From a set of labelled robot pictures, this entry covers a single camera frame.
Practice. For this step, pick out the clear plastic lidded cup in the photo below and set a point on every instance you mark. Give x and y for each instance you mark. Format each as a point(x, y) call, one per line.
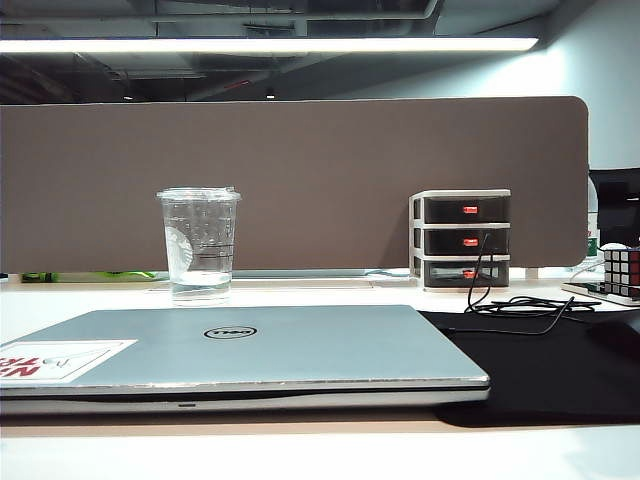
point(200, 240)

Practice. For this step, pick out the silver Dell laptop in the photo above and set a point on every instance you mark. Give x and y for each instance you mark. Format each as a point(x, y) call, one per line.
point(280, 350)

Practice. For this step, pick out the brown desk partition panel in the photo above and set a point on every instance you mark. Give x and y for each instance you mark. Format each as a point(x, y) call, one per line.
point(310, 180)

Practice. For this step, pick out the long ceiling light strip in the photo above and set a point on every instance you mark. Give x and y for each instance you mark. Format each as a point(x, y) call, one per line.
point(270, 45)

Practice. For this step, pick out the green object behind partition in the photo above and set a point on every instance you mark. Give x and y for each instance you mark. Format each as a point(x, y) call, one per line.
point(120, 275)

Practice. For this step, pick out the white partition foot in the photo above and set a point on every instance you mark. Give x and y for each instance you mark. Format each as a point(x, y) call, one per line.
point(533, 273)

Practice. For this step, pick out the black desk mat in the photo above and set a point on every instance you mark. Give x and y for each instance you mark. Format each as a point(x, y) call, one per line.
point(540, 370)

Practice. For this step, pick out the white flat device under cube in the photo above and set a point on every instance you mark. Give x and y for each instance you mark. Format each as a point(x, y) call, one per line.
point(582, 288)

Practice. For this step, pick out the clear bottle green label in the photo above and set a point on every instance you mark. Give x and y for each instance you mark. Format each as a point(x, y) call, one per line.
point(593, 235)

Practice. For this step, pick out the black monitor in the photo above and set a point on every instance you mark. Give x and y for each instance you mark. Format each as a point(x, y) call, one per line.
point(617, 205)

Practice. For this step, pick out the black Rubik's cube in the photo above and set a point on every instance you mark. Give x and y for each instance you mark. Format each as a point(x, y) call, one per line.
point(620, 270)

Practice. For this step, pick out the black computer mouse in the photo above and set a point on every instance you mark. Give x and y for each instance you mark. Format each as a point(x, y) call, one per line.
point(617, 337)

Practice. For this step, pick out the white drawer organizer frame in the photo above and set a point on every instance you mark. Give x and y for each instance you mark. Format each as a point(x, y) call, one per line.
point(417, 235)

